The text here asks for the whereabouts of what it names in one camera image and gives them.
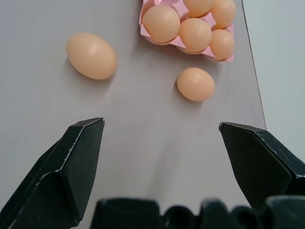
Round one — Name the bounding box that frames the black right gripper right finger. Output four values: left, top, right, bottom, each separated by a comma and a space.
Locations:
219, 122, 305, 212

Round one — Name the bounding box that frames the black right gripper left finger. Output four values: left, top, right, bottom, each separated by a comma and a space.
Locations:
0, 117, 106, 229

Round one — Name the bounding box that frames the pink egg carton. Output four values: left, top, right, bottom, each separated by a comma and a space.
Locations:
139, 0, 235, 63

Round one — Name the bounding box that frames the small beige egg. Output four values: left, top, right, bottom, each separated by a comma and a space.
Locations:
176, 67, 215, 103

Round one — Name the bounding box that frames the large beige egg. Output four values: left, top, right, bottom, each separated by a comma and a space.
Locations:
66, 32, 118, 80

